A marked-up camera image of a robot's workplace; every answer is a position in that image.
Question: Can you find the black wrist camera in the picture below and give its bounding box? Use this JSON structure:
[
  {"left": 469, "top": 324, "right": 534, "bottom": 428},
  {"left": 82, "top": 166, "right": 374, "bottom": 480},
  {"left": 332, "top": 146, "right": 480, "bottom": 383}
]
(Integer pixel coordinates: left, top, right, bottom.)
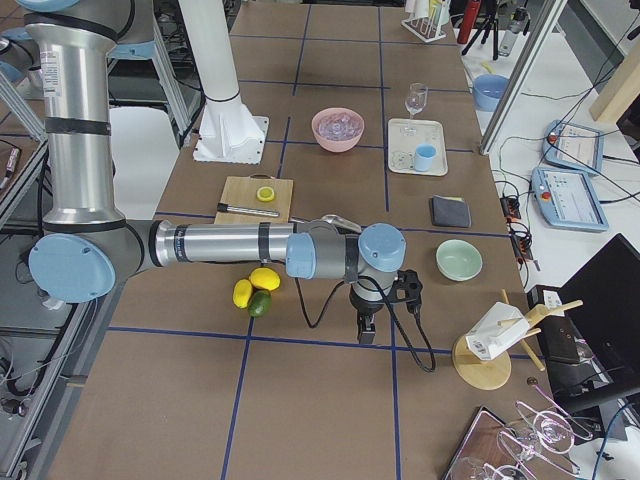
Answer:
[{"left": 388, "top": 269, "right": 423, "bottom": 318}]

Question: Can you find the yellow lemon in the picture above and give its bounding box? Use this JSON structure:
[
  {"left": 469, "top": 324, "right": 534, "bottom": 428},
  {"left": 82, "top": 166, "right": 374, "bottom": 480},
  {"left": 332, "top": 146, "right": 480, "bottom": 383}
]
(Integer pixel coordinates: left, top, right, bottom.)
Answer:
[
  {"left": 248, "top": 267, "right": 281, "bottom": 291},
  {"left": 232, "top": 278, "right": 253, "bottom": 309}
]

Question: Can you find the green ceramic bowl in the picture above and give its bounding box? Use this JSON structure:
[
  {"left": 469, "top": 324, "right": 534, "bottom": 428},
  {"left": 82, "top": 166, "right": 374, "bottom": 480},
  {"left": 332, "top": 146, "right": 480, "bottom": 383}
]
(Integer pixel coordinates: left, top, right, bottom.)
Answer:
[{"left": 436, "top": 239, "right": 483, "bottom": 282}]

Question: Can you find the white dish rack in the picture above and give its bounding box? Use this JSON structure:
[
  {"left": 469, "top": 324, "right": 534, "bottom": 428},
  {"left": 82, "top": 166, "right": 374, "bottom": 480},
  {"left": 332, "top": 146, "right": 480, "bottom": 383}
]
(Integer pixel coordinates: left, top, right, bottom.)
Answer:
[{"left": 401, "top": 0, "right": 450, "bottom": 43}]

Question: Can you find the clear ice cubes pile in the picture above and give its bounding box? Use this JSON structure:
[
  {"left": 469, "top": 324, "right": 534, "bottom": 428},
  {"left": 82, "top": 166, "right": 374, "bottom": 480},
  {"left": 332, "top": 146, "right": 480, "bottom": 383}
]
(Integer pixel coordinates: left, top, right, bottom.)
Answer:
[{"left": 317, "top": 112, "right": 362, "bottom": 141}]

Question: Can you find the near teach pendant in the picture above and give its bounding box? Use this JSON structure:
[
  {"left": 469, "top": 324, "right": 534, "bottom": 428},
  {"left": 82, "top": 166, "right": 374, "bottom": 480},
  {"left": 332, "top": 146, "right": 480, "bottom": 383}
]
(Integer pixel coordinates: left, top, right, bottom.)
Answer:
[{"left": 531, "top": 167, "right": 609, "bottom": 232}]

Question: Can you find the grey folded cloth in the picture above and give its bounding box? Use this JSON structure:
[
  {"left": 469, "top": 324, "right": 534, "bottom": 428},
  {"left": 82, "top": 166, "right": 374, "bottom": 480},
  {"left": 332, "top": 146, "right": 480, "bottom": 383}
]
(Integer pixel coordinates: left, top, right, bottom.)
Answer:
[{"left": 430, "top": 195, "right": 471, "bottom": 228}]

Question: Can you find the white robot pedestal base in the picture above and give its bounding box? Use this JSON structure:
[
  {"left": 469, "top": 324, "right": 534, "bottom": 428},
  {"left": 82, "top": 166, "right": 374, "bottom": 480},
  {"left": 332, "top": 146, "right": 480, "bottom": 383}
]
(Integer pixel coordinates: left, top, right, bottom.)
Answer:
[{"left": 179, "top": 0, "right": 269, "bottom": 165}]

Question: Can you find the white carton box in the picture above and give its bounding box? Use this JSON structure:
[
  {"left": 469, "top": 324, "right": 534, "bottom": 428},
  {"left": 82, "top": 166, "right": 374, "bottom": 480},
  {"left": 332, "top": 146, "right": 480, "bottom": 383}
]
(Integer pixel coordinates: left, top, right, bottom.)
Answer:
[{"left": 464, "top": 302, "right": 529, "bottom": 361}]

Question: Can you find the red bottle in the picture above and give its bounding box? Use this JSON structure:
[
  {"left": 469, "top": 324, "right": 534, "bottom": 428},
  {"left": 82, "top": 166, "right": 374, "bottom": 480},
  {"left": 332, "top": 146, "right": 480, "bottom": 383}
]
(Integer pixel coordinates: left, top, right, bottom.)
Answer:
[{"left": 457, "top": 0, "right": 481, "bottom": 45}]

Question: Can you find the far teach pendant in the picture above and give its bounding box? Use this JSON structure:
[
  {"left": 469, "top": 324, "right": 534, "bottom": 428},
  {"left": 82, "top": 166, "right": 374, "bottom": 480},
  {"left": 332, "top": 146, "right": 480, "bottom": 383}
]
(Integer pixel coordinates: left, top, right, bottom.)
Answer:
[{"left": 542, "top": 120, "right": 604, "bottom": 176}]

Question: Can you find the clear wine glass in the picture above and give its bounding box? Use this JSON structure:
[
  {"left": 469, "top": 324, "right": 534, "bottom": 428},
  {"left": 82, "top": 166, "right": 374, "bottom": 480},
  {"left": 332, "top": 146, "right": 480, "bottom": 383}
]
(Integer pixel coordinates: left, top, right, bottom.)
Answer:
[{"left": 403, "top": 83, "right": 428, "bottom": 136}]

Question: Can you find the green lime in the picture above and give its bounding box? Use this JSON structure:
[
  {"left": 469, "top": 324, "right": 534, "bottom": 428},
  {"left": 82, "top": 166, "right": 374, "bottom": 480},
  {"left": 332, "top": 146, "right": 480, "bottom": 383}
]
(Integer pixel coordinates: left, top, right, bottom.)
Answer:
[{"left": 247, "top": 290, "right": 272, "bottom": 318}]

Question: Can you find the white bear tray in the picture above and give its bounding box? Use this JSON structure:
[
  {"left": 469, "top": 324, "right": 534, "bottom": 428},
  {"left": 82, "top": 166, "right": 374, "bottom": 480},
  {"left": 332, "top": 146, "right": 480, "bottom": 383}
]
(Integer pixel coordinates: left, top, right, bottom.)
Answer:
[{"left": 387, "top": 118, "right": 448, "bottom": 176}]

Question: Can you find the pink bowl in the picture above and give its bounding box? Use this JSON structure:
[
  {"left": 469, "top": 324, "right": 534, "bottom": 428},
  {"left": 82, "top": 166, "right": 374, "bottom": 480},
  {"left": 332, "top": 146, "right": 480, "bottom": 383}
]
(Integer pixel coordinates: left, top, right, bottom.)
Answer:
[{"left": 311, "top": 107, "right": 365, "bottom": 153}]

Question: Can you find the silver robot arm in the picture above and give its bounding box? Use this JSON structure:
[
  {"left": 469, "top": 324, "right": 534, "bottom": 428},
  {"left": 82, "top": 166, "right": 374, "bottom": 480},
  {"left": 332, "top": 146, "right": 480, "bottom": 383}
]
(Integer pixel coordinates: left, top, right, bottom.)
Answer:
[{"left": 24, "top": 1, "right": 421, "bottom": 344}]

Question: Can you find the black tripod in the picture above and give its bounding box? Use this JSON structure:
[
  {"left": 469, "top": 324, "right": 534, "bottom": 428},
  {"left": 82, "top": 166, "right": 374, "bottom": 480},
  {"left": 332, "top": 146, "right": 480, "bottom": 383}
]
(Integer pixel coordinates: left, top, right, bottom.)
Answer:
[{"left": 461, "top": 0, "right": 499, "bottom": 60}]

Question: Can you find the blue bowl on side table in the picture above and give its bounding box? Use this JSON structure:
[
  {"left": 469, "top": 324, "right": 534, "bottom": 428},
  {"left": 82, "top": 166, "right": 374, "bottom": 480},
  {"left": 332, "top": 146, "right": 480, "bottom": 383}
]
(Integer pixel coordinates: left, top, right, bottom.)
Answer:
[{"left": 472, "top": 74, "right": 509, "bottom": 112}]

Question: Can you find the teach pendant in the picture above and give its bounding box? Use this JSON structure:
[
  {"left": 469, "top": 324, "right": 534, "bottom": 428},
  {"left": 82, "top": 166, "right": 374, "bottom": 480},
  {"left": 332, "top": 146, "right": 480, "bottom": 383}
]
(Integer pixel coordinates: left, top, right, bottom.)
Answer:
[
  {"left": 542, "top": 120, "right": 604, "bottom": 176},
  {"left": 531, "top": 167, "right": 609, "bottom": 232}
]

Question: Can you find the lemon half slice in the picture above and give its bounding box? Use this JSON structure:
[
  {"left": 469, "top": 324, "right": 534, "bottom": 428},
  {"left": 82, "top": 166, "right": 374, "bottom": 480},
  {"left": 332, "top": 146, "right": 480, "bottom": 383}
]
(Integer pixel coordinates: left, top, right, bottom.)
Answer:
[{"left": 256, "top": 185, "right": 276, "bottom": 203}]

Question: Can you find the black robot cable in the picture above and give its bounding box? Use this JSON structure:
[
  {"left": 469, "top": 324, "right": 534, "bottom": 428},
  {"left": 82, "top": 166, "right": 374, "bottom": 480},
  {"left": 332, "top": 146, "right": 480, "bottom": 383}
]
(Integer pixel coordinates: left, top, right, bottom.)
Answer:
[{"left": 293, "top": 259, "right": 437, "bottom": 374}]

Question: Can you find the hanging wine glass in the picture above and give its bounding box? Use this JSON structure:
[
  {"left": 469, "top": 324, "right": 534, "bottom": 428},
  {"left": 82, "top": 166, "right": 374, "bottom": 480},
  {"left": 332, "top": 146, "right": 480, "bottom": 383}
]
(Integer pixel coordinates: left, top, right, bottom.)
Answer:
[{"left": 515, "top": 384, "right": 594, "bottom": 455}]

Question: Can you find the blue plastic cup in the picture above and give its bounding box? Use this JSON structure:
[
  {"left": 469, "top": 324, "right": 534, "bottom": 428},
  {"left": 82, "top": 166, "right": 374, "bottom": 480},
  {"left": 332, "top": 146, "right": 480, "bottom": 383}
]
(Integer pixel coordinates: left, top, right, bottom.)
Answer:
[{"left": 413, "top": 143, "right": 437, "bottom": 172}]

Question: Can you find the metal ice scoop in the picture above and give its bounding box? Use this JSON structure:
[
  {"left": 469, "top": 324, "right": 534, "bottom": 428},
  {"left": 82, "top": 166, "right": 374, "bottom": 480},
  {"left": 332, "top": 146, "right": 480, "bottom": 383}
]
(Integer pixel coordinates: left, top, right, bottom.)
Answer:
[{"left": 290, "top": 214, "right": 362, "bottom": 234}]

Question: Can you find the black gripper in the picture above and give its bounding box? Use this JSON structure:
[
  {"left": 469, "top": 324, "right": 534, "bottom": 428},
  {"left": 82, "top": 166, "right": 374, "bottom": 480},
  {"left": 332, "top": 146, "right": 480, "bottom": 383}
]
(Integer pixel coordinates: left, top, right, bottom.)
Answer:
[{"left": 349, "top": 280, "right": 398, "bottom": 344}]

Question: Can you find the wooden cutting board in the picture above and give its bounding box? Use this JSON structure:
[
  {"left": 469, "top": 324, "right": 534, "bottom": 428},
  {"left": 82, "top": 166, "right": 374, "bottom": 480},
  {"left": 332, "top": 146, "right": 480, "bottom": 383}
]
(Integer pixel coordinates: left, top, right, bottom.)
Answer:
[{"left": 214, "top": 176, "right": 294, "bottom": 224}]

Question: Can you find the wooden cup stand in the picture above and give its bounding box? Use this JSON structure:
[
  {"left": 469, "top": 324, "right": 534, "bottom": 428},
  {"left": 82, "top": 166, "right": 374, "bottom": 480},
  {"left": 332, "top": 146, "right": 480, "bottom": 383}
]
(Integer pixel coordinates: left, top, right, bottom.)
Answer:
[{"left": 452, "top": 290, "right": 583, "bottom": 390}]

